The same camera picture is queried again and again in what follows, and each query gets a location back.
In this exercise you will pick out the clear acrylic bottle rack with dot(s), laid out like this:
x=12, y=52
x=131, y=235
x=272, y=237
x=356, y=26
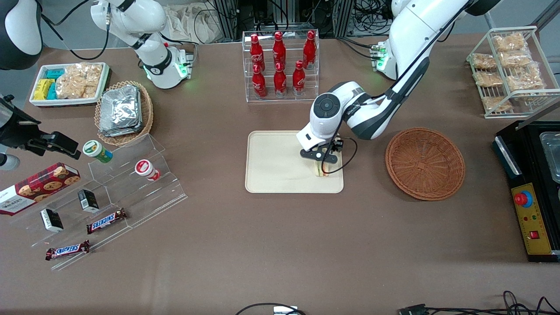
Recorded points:
x=288, y=98

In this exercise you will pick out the triangle sandwich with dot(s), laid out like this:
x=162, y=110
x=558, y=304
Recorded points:
x=320, y=170

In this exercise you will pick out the silver metal pan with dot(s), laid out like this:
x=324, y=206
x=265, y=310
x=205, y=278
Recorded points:
x=551, y=157

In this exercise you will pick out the beige plastic tray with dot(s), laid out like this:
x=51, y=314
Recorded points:
x=271, y=166

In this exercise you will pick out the green lid snack cup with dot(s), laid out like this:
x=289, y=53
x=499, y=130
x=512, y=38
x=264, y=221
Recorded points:
x=95, y=149

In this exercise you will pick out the black yellow control box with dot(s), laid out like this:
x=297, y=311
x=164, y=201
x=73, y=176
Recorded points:
x=531, y=218

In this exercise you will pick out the teal snack packet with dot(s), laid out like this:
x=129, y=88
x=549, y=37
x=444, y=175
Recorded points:
x=52, y=92
x=54, y=73

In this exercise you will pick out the red cola bottle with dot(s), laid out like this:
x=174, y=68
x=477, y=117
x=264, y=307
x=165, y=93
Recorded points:
x=309, y=50
x=259, y=83
x=299, y=79
x=279, y=51
x=280, y=82
x=256, y=54

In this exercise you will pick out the red tartan cookie box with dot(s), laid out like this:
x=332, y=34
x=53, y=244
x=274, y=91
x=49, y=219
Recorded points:
x=37, y=188

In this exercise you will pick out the small black box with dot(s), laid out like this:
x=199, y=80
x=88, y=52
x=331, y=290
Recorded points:
x=51, y=220
x=89, y=200

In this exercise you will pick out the beige cloth bag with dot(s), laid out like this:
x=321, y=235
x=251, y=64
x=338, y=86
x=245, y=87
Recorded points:
x=192, y=24

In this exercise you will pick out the yellow snack packet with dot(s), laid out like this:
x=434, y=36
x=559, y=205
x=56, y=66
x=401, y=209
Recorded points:
x=42, y=89

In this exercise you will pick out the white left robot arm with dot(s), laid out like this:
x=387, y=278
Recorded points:
x=372, y=118

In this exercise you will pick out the round brown wicker basket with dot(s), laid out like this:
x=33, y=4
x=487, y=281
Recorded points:
x=424, y=164

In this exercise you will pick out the oval brown wicker basket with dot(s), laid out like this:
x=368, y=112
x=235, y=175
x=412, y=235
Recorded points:
x=146, y=113

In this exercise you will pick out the small white device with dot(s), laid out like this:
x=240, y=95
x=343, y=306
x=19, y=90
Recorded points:
x=285, y=310

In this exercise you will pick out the white rectangular bin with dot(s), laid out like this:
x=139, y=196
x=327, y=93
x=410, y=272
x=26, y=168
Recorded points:
x=37, y=103

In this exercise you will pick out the clear bag of crackers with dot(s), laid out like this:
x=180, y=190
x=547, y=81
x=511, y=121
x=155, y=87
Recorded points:
x=78, y=81

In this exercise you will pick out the clear bag of snacks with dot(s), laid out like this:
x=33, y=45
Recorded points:
x=516, y=59
x=488, y=78
x=509, y=42
x=483, y=61
x=496, y=103
x=525, y=82

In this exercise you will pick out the red emergency stop button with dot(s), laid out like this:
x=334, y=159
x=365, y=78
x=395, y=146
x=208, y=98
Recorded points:
x=523, y=199

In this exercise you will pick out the clear acrylic stepped display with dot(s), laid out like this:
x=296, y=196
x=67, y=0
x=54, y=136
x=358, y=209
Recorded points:
x=144, y=197

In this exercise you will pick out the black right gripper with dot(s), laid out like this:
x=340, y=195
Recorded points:
x=18, y=132

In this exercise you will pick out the silver foil pack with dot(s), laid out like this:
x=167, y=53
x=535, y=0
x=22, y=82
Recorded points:
x=120, y=132
x=120, y=107

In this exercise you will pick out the brown Snickers bar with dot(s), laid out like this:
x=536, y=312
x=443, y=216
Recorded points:
x=68, y=250
x=106, y=221

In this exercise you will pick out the thin grey metal pole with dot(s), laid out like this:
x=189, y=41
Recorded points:
x=489, y=21

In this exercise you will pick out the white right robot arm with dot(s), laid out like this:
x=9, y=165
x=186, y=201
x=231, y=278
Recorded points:
x=153, y=57

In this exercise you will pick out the aluminium frame column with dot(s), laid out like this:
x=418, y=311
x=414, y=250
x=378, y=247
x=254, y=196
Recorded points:
x=343, y=17
x=226, y=17

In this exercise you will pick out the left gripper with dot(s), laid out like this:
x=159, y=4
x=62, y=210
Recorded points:
x=336, y=146

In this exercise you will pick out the red lid snack cup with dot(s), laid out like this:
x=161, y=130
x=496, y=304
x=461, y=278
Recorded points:
x=145, y=168

